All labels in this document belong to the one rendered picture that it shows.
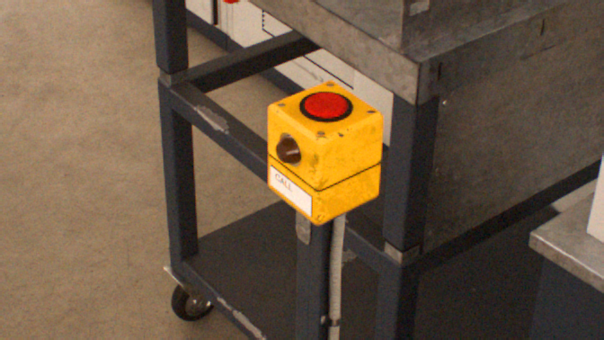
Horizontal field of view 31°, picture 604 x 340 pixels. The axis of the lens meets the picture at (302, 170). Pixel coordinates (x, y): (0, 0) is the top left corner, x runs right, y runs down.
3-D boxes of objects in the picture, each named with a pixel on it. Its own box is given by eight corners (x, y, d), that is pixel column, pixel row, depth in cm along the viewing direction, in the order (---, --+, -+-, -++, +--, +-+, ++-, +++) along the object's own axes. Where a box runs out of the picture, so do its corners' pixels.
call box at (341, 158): (315, 229, 104) (318, 140, 98) (265, 189, 109) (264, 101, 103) (380, 198, 108) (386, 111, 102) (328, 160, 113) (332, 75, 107)
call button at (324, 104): (322, 133, 101) (323, 119, 100) (295, 114, 104) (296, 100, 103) (356, 119, 103) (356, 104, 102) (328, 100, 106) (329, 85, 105)
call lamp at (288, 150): (290, 177, 102) (290, 147, 100) (268, 160, 104) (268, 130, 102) (302, 172, 103) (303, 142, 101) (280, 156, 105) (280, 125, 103)
